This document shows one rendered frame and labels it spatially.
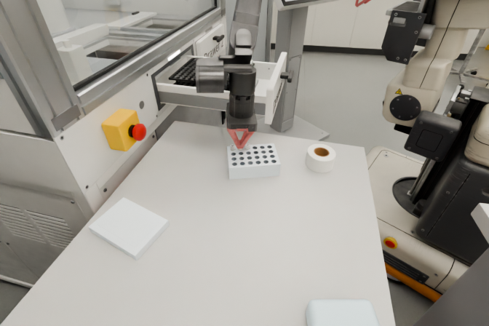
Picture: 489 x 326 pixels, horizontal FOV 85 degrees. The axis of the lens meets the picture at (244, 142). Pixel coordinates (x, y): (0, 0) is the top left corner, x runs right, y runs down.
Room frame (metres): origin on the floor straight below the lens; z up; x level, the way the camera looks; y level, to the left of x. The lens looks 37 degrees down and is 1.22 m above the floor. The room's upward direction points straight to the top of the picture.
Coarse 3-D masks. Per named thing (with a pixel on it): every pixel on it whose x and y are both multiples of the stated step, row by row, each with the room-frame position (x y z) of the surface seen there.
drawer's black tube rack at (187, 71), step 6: (192, 60) 0.90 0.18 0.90; (186, 66) 0.84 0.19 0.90; (192, 66) 0.83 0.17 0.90; (180, 72) 0.79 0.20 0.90; (186, 72) 0.79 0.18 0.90; (192, 72) 0.79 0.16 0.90; (174, 78) 0.74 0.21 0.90; (180, 78) 0.74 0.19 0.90; (186, 78) 0.74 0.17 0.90; (192, 78) 0.74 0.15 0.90; (228, 78) 0.74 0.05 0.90; (180, 84) 0.76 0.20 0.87; (186, 84) 0.76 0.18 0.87; (192, 84) 0.76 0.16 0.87; (228, 84) 0.70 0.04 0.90; (228, 90) 0.73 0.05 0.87
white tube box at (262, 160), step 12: (264, 144) 0.55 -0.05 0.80; (228, 156) 0.50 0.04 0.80; (240, 156) 0.50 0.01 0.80; (252, 156) 0.50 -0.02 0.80; (264, 156) 0.51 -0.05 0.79; (276, 156) 0.50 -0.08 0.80; (228, 168) 0.46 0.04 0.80; (240, 168) 0.47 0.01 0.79; (252, 168) 0.47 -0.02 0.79; (264, 168) 0.47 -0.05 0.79; (276, 168) 0.48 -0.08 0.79
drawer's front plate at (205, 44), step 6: (222, 24) 1.26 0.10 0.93; (216, 30) 1.18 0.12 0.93; (222, 30) 1.25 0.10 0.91; (204, 36) 1.07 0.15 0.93; (210, 36) 1.10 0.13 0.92; (198, 42) 1.00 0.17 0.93; (204, 42) 1.04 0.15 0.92; (210, 42) 1.10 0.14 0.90; (216, 42) 1.17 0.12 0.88; (198, 48) 1.00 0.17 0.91; (204, 48) 1.04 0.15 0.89; (210, 48) 1.10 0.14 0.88; (222, 48) 1.24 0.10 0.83; (198, 54) 1.00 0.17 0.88; (216, 54) 1.16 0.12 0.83
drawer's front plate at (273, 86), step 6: (282, 54) 0.87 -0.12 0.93; (282, 60) 0.81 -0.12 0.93; (276, 66) 0.76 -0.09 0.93; (282, 66) 0.79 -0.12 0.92; (276, 72) 0.72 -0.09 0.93; (276, 78) 0.68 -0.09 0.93; (270, 84) 0.64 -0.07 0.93; (276, 84) 0.66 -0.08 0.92; (282, 84) 0.84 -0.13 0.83; (270, 90) 0.61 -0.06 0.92; (276, 90) 0.67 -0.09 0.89; (270, 96) 0.61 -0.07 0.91; (276, 96) 0.68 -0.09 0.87; (270, 102) 0.61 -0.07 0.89; (276, 102) 0.69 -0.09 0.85; (270, 108) 0.61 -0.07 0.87; (270, 114) 0.61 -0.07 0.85; (270, 120) 0.61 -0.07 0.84
